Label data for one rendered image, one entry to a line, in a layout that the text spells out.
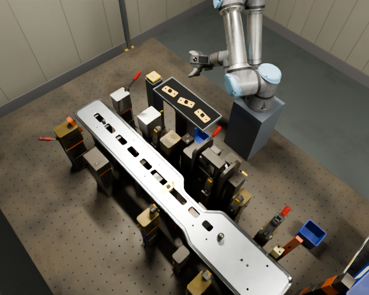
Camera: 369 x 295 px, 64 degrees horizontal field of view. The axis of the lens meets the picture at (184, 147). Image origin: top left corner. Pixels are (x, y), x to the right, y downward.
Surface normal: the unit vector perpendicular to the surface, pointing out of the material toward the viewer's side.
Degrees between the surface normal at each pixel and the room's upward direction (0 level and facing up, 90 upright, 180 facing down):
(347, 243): 0
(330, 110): 0
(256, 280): 0
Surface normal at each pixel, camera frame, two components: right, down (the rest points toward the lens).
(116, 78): 0.03, -0.54
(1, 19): 0.68, 0.62
